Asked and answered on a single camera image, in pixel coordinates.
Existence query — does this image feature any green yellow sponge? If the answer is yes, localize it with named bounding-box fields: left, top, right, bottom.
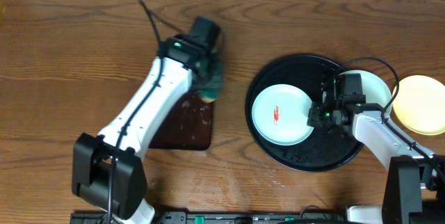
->
left=192, top=61, right=224, bottom=103

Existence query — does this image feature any light green plate with stain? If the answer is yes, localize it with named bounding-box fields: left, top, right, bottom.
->
left=251, top=84, right=314, bottom=145

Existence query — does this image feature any yellow plate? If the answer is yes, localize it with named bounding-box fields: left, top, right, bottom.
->
left=392, top=75, right=444, bottom=136

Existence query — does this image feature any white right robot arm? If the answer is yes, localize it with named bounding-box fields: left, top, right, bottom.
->
left=307, top=97, right=444, bottom=223

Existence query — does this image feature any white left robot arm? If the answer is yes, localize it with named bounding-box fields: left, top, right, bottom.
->
left=72, top=33, right=224, bottom=223

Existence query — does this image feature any rectangular black water tray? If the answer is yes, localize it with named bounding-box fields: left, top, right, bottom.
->
left=149, top=91, right=213, bottom=151

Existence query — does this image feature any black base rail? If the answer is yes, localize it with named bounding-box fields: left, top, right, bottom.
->
left=69, top=210, right=348, bottom=224

